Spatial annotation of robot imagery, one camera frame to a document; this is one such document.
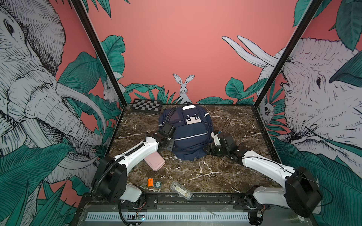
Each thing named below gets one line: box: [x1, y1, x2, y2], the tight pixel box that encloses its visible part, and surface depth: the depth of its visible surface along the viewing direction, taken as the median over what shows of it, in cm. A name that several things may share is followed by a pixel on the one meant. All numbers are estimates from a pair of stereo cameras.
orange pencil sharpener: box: [147, 177, 154, 187], surface depth 81 cm
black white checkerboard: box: [131, 98, 163, 113], surface depth 117 cm
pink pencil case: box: [143, 151, 166, 172], surface depth 88 cm
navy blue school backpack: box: [158, 103, 215, 162], surface depth 99 cm
